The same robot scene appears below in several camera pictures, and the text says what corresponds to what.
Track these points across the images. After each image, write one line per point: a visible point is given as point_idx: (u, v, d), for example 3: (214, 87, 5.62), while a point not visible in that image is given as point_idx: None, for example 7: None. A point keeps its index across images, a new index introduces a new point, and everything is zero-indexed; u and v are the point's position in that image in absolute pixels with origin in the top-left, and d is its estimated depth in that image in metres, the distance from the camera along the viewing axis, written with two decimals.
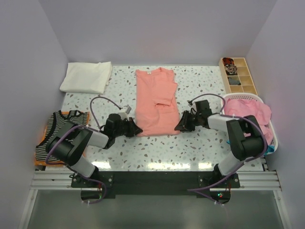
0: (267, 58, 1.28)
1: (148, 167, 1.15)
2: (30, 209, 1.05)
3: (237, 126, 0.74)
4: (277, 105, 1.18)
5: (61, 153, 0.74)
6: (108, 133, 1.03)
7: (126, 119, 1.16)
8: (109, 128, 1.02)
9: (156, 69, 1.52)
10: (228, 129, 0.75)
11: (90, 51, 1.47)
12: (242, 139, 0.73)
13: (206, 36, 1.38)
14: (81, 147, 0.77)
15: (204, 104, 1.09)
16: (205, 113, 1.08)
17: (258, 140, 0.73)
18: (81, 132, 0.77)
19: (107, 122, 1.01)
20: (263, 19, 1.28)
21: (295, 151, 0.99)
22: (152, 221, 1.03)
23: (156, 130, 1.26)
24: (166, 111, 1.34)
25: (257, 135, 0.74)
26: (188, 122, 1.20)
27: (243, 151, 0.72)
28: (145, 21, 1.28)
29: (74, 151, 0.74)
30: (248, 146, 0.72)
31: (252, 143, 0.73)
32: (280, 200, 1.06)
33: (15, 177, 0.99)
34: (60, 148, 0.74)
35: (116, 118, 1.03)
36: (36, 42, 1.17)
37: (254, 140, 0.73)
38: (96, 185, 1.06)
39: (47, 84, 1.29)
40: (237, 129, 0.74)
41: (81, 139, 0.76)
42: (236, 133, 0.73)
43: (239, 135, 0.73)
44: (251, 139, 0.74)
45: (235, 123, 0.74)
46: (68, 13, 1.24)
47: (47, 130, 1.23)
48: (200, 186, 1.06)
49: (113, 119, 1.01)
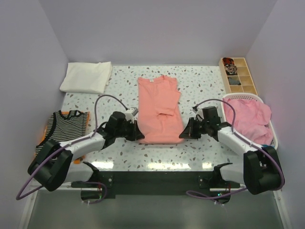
0: (267, 59, 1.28)
1: (148, 167, 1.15)
2: (30, 208, 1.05)
3: (256, 161, 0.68)
4: (277, 106, 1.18)
5: (42, 179, 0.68)
6: (110, 131, 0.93)
7: (131, 121, 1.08)
8: (111, 125, 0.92)
9: (159, 77, 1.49)
10: (246, 163, 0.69)
11: (90, 51, 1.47)
12: (260, 175, 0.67)
13: (206, 36, 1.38)
14: (64, 172, 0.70)
15: (213, 111, 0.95)
16: (213, 122, 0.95)
17: (275, 176, 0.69)
18: (61, 156, 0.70)
19: (111, 119, 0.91)
20: (263, 19, 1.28)
21: (296, 151, 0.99)
22: (152, 222, 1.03)
23: (159, 140, 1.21)
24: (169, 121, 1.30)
25: (275, 171, 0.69)
26: (194, 130, 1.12)
27: (259, 187, 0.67)
28: (145, 21, 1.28)
29: (55, 177, 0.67)
30: (265, 182, 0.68)
31: (269, 179, 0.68)
32: (280, 200, 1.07)
33: (15, 177, 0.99)
34: (42, 172, 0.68)
35: (121, 116, 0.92)
36: (36, 42, 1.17)
37: (270, 176, 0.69)
38: (95, 185, 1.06)
39: (47, 84, 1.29)
40: (256, 164, 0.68)
41: (59, 165, 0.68)
42: (254, 169, 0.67)
43: (258, 170, 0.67)
44: (268, 174, 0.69)
45: (255, 158, 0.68)
46: (68, 13, 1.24)
47: (47, 130, 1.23)
48: (200, 186, 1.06)
49: (117, 118, 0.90)
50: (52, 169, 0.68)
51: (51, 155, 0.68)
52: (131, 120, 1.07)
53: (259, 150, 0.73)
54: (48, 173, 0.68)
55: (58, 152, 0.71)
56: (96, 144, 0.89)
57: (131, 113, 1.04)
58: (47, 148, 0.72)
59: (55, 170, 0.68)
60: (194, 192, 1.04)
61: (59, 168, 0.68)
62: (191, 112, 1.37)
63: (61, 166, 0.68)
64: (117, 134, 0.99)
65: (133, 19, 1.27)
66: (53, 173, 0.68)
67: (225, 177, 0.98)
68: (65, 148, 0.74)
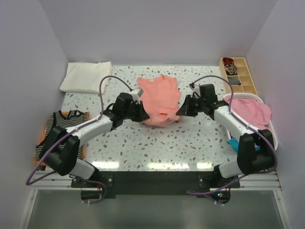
0: (267, 58, 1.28)
1: (148, 167, 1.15)
2: (30, 208, 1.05)
3: (251, 143, 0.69)
4: (277, 106, 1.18)
5: (53, 165, 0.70)
6: (117, 113, 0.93)
7: (137, 102, 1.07)
8: (118, 107, 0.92)
9: (159, 77, 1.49)
10: (241, 145, 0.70)
11: (90, 51, 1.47)
12: (253, 157, 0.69)
13: (206, 36, 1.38)
14: (73, 158, 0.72)
15: (210, 89, 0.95)
16: (209, 100, 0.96)
17: (269, 159, 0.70)
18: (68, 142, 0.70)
19: (117, 100, 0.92)
20: (262, 19, 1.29)
21: (296, 151, 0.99)
22: (152, 221, 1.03)
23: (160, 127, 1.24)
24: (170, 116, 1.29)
25: (269, 154, 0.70)
26: (190, 107, 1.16)
27: (251, 169, 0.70)
28: (145, 21, 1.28)
29: (65, 162, 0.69)
30: (258, 164, 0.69)
31: (262, 161, 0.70)
32: (280, 200, 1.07)
33: (15, 177, 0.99)
34: (51, 158, 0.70)
35: (128, 97, 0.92)
36: (36, 42, 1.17)
37: (264, 158, 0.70)
38: (96, 185, 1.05)
39: (47, 84, 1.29)
40: (250, 146, 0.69)
41: (67, 151, 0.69)
42: (249, 151, 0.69)
43: (251, 152, 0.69)
44: (261, 156, 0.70)
45: (250, 140, 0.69)
46: (68, 13, 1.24)
47: (47, 130, 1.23)
48: (200, 185, 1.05)
49: (124, 98, 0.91)
50: (61, 155, 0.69)
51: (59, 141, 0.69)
52: (137, 101, 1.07)
53: (255, 133, 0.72)
54: (58, 160, 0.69)
55: (66, 138, 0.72)
56: (105, 126, 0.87)
57: (137, 94, 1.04)
58: (54, 135, 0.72)
59: (64, 156, 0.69)
60: (194, 192, 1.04)
61: (68, 154, 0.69)
62: None
63: (70, 152, 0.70)
64: (125, 116, 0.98)
65: (133, 19, 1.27)
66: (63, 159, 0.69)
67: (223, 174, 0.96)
68: (71, 133, 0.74)
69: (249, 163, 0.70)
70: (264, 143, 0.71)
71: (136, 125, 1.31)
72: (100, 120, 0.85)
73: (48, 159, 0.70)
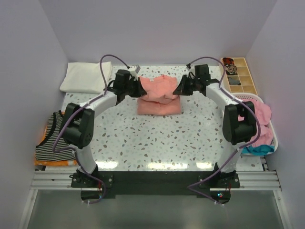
0: (267, 59, 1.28)
1: (148, 167, 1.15)
2: (30, 209, 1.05)
3: (235, 111, 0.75)
4: (277, 105, 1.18)
5: (73, 137, 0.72)
6: (119, 88, 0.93)
7: (134, 79, 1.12)
8: (119, 82, 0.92)
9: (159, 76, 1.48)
10: (226, 114, 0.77)
11: (90, 51, 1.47)
12: (236, 125, 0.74)
13: (206, 36, 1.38)
14: (90, 129, 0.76)
15: (203, 68, 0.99)
16: (203, 78, 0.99)
17: (250, 128, 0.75)
18: (84, 114, 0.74)
19: (117, 77, 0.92)
20: (263, 20, 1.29)
21: (295, 151, 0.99)
22: (152, 221, 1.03)
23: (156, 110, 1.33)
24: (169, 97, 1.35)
25: (251, 123, 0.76)
26: (186, 86, 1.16)
27: (233, 136, 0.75)
28: (145, 21, 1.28)
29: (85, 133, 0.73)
30: (240, 132, 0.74)
31: (244, 130, 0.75)
32: (280, 200, 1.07)
33: (15, 177, 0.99)
34: (71, 131, 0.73)
35: (127, 72, 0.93)
36: (36, 42, 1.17)
37: (246, 127, 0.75)
38: (96, 185, 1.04)
39: (48, 85, 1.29)
40: (234, 115, 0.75)
41: (86, 121, 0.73)
42: (232, 119, 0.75)
43: (234, 120, 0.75)
44: (244, 125, 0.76)
45: (234, 109, 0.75)
46: (68, 13, 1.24)
47: (47, 130, 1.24)
48: (200, 186, 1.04)
49: (123, 73, 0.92)
50: (80, 126, 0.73)
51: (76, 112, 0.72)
52: (136, 78, 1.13)
53: (239, 104, 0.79)
54: (78, 131, 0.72)
55: (81, 111, 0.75)
56: (111, 101, 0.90)
57: (135, 71, 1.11)
58: (68, 110, 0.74)
59: (83, 127, 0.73)
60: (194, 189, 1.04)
61: (86, 124, 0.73)
62: (191, 112, 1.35)
63: (87, 122, 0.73)
64: (126, 91, 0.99)
65: (134, 19, 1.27)
66: (82, 130, 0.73)
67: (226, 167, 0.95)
68: (85, 107, 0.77)
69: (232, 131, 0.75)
70: (247, 113, 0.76)
71: (136, 125, 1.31)
72: (106, 95, 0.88)
73: (67, 133, 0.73)
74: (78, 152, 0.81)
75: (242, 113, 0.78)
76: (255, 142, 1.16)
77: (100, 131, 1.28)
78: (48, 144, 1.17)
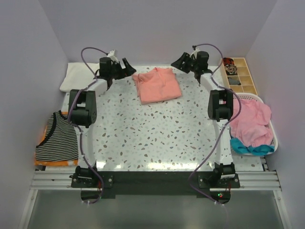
0: (267, 58, 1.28)
1: (148, 167, 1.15)
2: (30, 209, 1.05)
3: (217, 95, 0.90)
4: (277, 105, 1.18)
5: (81, 117, 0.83)
6: (105, 75, 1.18)
7: (116, 62, 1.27)
8: (105, 69, 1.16)
9: (152, 69, 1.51)
10: (210, 97, 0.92)
11: (90, 51, 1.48)
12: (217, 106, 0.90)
13: (206, 36, 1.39)
14: (94, 108, 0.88)
15: (204, 59, 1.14)
16: (200, 67, 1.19)
17: (228, 109, 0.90)
18: (87, 95, 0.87)
19: (101, 65, 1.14)
20: (262, 20, 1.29)
21: (295, 150, 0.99)
22: (152, 221, 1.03)
23: (157, 94, 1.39)
24: (167, 79, 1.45)
25: (229, 105, 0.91)
26: (186, 65, 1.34)
27: (214, 114, 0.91)
28: (145, 21, 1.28)
29: (91, 110, 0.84)
30: (220, 111, 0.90)
31: (223, 110, 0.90)
32: (280, 200, 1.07)
33: (15, 176, 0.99)
34: (78, 110, 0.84)
35: (107, 59, 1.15)
36: (36, 42, 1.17)
37: (225, 109, 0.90)
38: (96, 185, 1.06)
39: (48, 84, 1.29)
40: (217, 97, 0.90)
41: (91, 100, 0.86)
42: (215, 100, 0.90)
43: (216, 102, 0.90)
44: (224, 107, 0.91)
45: (217, 93, 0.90)
46: (69, 13, 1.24)
47: (47, 130, 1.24)
48: (200, 186, 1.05)
49: (105, 60, 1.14)
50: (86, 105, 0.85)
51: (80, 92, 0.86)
52: (116, 62, 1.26)
53: (223, 90, 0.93)
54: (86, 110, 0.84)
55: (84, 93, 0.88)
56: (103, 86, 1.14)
57: (113, 55, 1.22)
58: (73, 96, 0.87)
59: (89, 106, 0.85)
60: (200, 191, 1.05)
61: (91, 102, 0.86)
62: (191, 113, 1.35)
63: (92, 101, 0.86)
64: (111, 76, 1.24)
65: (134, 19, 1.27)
66: (89, 108, 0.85)
67: (221, 156, 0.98)
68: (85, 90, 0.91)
69: (214, 110, 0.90)
70: (227, 97, 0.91)
71: (136, 125, 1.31)
72: (98, 81, 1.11)
73: (76, 113, 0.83)
74: (84, 134, 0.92)
75: (224, 98, 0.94)
76: (254, 143, 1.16)
77: (100, 131, 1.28)
78: (48, 144, 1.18)
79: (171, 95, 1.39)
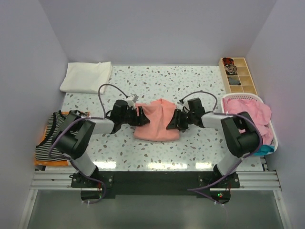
0: (267, 59, 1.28)
1: (148, 167, 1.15)
2: (30, 209, 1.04)
3: (232, 122, 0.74)
4: (277, 106, 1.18)
5: (66, 147, 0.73)
6: (116, 119, 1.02)
7: (132, 108, 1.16)
8: (116, 113, 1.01)
9: (157, 100, 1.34)
10: (224, 126, 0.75)
11: (90, 51, 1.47)
12: (238, 136, 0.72)
13: (206, 36, 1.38)
14: (86, 140, 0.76)
15: (197, 103, 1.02)
16: (198, 113, 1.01)
17: (254, 136, 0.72)
18: (84, 124, 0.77)
19: (115, 107, 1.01)
20: (263, 19, 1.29)
21: (295, 150, 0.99)
22: (151, 222, 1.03)
23: (154, 133, 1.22)
24: (166, 117, 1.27)
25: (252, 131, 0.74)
26: (182, 120, 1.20)
27: (239, 148, 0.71)
28: (145, 20, 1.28)
29: (80, 141, 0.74)
30: (244, 142, 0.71)
31: (248, 140, 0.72)
32: (280, 200, 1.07)
33: (15, 177, 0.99)
34: (65, 140, 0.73)
35: (123, 103, 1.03)
36: (36, 42, 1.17)
37: (249, 137, 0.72)
38: (96, 185, 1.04)
39: (47, 84, 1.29)
40: (233, 126, 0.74)
41: (84, 131, 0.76)
42: (230, 130, 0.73)
43: (235, 131, 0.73)
44: (247, 135, 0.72)
45: (230, 120, 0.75)
46: (68, 13, 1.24)
47: (47, 130, 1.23)
48: (200, 185, 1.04)
49: (120, 105, 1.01)
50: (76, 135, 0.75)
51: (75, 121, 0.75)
52: (132, 107, 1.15)
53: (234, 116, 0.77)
54: (73, 140, 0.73)
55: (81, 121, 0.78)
56: (107, 127, 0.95)
57: (132, 100, 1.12)
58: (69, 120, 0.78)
59: (80, 136, 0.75)
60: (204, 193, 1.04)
61: (84, 133, 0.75)
62: None
63: (86, 131, 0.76)
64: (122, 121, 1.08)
65: (133, 18, 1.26)
66: (78, 139, 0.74)
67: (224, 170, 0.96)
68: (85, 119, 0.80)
69: (235, 143, 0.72)
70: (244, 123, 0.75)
71: None
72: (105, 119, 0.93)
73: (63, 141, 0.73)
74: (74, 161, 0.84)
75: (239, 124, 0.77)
76: None
77: None
78: (48, 144, 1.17)
79: (167, 137, 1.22)
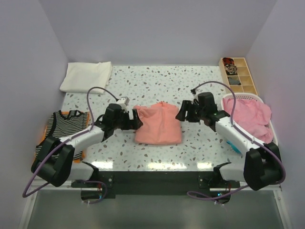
0: (267, 59, 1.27)
1: (148, 167, 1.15)
2: (30, 209, 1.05)
3: (259, 159, 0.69)
4: (277, 107, 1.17)
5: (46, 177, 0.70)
6: (108, 123, 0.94)
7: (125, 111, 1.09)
8: (108, 117, 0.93)
9: (157, 103, 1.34)
10: (249, 160, 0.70)
11: (90, 51, 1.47)
12: (262, 172, 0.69)
13: (206, 36, 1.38)
14: (66, 168, 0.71)
15: (209, 100, 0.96)
16: (209, 110, 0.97)
17: (276, 173, 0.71)
18: (62, 150, 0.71)
19: (107, 111, 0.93)
20: (262, 19, 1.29)
21: (295, 150, 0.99)
22: (151, 221, 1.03)
23: (156, 137, 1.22)
24: (167, 120, 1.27)
25: (275, 165, 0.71)
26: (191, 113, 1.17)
27: (261, 184, 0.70)
28: (145, 20, 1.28)
29: (59, 171, 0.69)
30: (266, 179, 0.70)
31: (271, 176, 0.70)
32: (280, 200, 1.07)
33: (15, 177, 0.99)
34: (45, 170, 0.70)
35: (117, 107, 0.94)
36: (36, 41, 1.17)
37: (272, 172, 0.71)
38: (96, 185, 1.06)
39: (47, 84, 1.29)
40: (259, 162, 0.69)
41: (62, 160, 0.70)
42: (257, 168, 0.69)
43: (260, 168, 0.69)
44: (269, 171, 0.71)
45: (257, 155, 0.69)
46: (68, 13, 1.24)
47: (47, 130, 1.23)
48: (200, 185, 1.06)
49: (114, 109, 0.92)
50: (55, 165, 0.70)
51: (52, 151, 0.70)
52: (125, 110, 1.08)
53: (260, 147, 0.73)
54: (52, 170, 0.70)
55: (60, 147, 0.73)
56: (96, 138, 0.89)
57: (124, 103, 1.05)
58: (47, 146, 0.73)
59: (58, 166, 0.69)
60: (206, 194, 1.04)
61: (61, 162, 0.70)
62: None
63: (64, 161, 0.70)
64: (116, 125, 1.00)
65: (133, 18, 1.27)
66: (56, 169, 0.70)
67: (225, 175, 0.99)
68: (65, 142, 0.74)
69: (258, 180, 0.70)
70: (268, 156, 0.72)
71: None
72: (93, 130, 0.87)
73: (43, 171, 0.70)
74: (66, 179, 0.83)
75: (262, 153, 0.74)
76: None
77: None
78: None
79: (169, 140, 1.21)
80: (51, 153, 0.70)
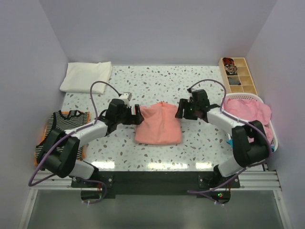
0: (267, 59, 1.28)
1: (148, 167, 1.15)
2: (30, 209, 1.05)
3: (244, 134, 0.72)
4: (277, 106, 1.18)
5: (51, 167, 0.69)
6: (111, 119, 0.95)
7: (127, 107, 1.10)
8: (112, 112, 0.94)
9: (157, 103, 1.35)
10: (235, 136, 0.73)
11: (90, 51, 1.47)
12: (248, 148, 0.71)
13: (206, 36, 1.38)
14: (72, 160, 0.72)
15: (201, 94, 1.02)
16: (202, 104, 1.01)
17: (262, 149, 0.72)
18: (68, 142, 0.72)
19: (110, 107, 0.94)
20: (262, 19, 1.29)
21: (295, 150, 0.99)
22: (151, 221, 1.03)
23: (156, 137, 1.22)
24: (167, 120, 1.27)
25: (261, 142, 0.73)
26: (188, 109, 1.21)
27: (247, 159, 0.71)
28: (145, 20, 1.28)
29: (65, 162, 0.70)
30: (252, 154, 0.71)
31: (258, 151, 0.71)
32: (280, 200, 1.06)
33: (15, 177, 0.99)
34: (49, 160, 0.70)
35: (120, 102, 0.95)
36: (36, 42, 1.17)
37: (258, 149, 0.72)
38: (96, 185, 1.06)
39: (47, 84, 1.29)
40: (243, 136, 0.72)
41: (68, 150, 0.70)
42: (242, 143, 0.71)
43: (245, 142, 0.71)
44: (255, 147, 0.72)
45: (241, 130, 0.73)
46: (68, 13, 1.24)
47: (47, 130, 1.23)
48: (200, 185, 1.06)
49: (116, 104, 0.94)
50: (61, 156, 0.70)
51: (58, 142, 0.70)
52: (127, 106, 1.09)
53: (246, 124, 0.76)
54: (58, 161, 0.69)
55: (66, 138, 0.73)
56: (99, 133, 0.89)
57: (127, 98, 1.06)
58: (53, 137, 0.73)
59: (64, 157, 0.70)
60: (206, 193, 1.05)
61: (68, 153, 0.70)
62: None
63: (70, 151, 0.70)
64: (118, 120, 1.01)
65: (133, 18, 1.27)
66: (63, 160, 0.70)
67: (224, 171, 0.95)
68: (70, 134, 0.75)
69: (245, 155, 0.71)
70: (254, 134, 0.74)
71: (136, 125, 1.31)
72: (96, 125, 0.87)
73: (48, 162, 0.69)
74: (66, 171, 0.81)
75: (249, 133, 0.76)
76: None
77: None
78: None
79: (169, 140, 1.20)
80: (57, 143, 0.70)
